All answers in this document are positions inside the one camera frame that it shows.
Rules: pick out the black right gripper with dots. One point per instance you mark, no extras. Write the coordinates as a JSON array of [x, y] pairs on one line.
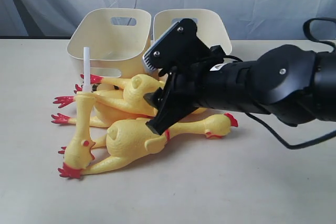
[[185, 63]]

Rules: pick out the headless yellow rubber chicken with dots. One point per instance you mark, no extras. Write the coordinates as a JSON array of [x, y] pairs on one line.
[[129, 97]]

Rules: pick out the yellow rubber chicken red collar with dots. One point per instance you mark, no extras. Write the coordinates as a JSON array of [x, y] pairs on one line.
[[104, 115]]

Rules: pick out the broken chicken head with squeaker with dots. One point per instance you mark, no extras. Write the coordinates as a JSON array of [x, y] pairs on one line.
[[77, 154]]

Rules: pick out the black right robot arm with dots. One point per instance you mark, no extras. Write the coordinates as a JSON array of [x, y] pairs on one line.
[[295, 85]]

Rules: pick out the cream bin black O mark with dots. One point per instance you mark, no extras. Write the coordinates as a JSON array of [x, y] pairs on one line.
[[117, 39]]

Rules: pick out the cream bin black X mark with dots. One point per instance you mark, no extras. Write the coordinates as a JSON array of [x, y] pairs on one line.
[[210, 27]]

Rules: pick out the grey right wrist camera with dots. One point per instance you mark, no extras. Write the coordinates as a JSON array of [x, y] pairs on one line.
[[170, 45]]

